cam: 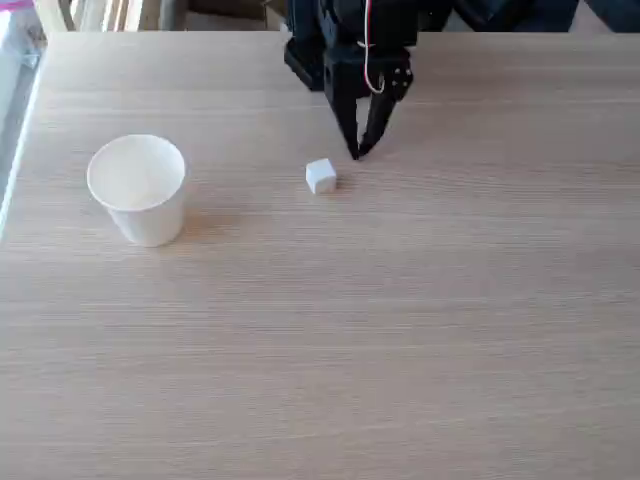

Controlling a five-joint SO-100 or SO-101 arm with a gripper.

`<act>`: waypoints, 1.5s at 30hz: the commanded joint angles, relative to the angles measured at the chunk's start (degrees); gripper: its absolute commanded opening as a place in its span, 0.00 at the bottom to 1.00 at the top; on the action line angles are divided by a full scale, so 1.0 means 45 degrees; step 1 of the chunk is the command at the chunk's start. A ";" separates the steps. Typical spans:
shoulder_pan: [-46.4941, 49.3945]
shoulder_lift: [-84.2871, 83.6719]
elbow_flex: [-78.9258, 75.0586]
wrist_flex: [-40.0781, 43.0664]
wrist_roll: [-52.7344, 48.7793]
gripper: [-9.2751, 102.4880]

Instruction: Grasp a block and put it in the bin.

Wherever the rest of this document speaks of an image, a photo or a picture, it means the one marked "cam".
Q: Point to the light wooden chair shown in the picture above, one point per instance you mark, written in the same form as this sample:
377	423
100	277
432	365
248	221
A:
105	15

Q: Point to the white cube block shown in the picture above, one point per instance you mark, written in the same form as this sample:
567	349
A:
320	175

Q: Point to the clear plastic bag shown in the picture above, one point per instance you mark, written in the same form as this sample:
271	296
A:
17	30

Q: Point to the white paper cup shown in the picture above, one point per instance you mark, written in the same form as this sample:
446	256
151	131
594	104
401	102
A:
137	185

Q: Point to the person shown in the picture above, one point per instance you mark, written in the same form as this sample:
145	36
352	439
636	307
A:
540	12

